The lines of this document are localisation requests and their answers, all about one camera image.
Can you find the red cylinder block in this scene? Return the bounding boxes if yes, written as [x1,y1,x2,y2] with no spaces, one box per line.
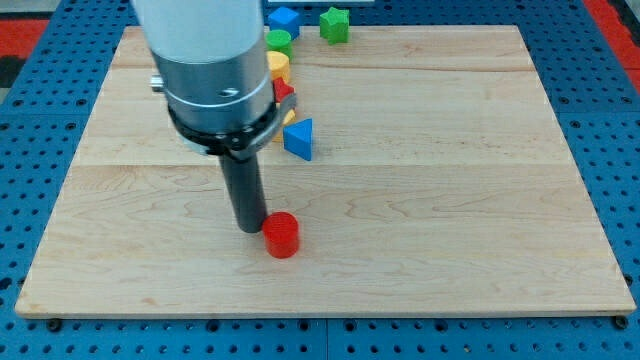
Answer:
[262,212,300,259]

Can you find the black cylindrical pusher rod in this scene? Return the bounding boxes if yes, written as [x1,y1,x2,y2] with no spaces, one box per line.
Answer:
[219,155,267,233]

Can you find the yellow block behind arm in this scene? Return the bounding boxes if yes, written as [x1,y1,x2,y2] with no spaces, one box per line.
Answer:
[272,110,297,143]

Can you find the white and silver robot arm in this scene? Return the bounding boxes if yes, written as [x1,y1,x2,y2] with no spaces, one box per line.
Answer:
[132,0,297,162]

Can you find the blue triangle block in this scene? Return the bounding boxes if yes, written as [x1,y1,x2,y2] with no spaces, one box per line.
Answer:
[283,118,313,161]

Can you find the red star block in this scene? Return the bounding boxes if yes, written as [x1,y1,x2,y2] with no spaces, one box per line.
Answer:
[273,77,295,103]

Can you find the light wooden board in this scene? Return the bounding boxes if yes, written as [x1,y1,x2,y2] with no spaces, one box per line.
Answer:
[15,26,636,319]

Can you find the yellow cylinder block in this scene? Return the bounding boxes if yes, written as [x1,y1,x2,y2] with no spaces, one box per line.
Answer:
[267,51,291,83]

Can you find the green cylinder block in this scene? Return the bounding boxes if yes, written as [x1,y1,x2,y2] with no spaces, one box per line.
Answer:
[265,29,293,59]

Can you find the green star block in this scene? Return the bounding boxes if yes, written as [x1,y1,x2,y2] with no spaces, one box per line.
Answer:
[319,7,350,45]

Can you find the blue cube block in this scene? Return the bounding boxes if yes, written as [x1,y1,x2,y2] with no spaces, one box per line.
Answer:
[267,7,301,40]

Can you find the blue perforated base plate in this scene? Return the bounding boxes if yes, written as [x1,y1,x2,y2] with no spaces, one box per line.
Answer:
[1,0,639,359]

